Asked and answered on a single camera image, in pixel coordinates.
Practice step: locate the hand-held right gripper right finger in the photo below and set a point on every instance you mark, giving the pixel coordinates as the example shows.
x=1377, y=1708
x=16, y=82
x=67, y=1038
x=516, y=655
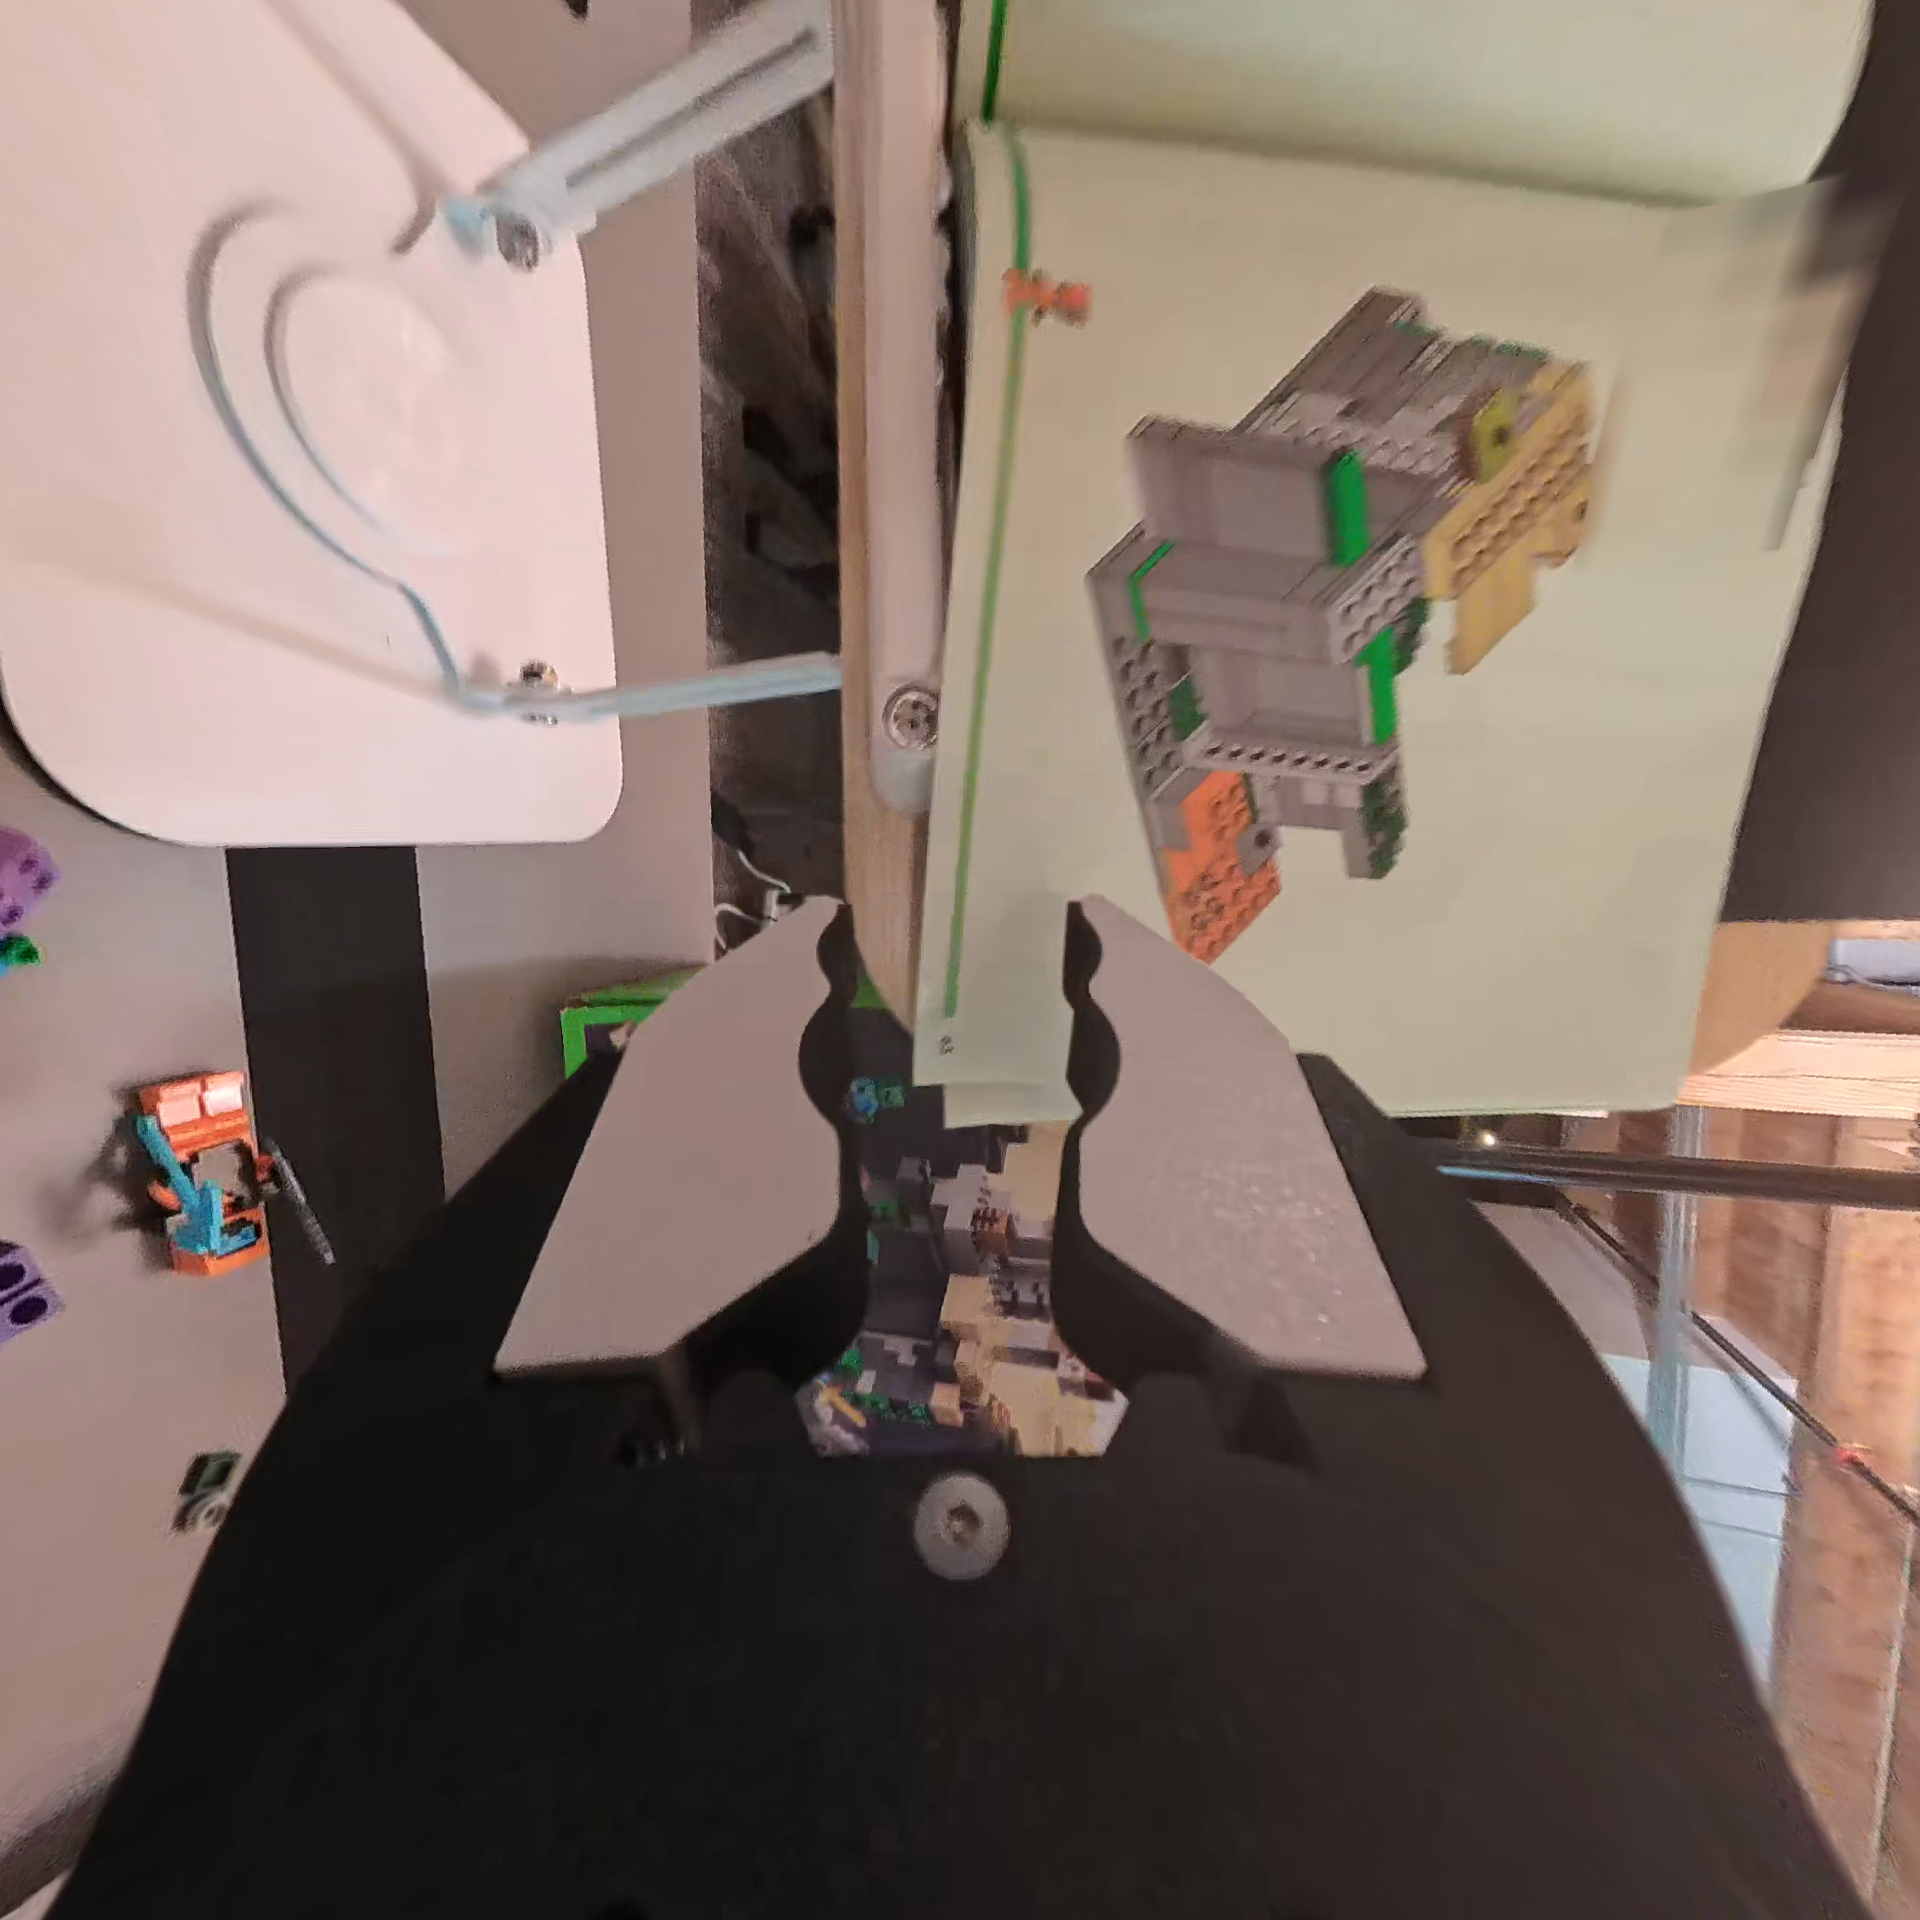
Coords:
x=1245, y=1198

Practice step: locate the small dark green lego piece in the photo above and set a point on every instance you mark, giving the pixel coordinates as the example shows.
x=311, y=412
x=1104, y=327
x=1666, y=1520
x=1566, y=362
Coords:
x=208, y=1482

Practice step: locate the black metal table bar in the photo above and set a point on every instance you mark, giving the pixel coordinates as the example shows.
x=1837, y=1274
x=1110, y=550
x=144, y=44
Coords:
x=1649, y=1179

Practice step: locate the grey desk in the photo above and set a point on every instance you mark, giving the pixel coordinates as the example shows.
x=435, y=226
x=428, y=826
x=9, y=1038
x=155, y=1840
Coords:
x=90, y=1575

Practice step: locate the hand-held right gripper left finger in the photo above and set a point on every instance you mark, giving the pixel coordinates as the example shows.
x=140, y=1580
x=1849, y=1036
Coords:
x=707, y=1186

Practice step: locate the green lego set box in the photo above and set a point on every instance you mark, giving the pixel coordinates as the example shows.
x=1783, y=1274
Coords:
x=960, y=1350

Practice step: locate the purple blue lego figure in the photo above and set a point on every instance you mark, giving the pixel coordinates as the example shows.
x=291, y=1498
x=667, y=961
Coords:
x=23, y=1290

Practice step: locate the orange teal lego vehicle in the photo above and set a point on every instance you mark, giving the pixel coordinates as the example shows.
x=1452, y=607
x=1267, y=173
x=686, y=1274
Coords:
x=204, y=1139

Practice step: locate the lego instruction book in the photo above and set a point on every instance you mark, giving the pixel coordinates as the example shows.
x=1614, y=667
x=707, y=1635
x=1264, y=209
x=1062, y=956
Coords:
x=1576, y=749

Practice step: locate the white book stand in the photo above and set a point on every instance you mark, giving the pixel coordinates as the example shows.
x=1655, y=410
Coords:
x=303, y=598

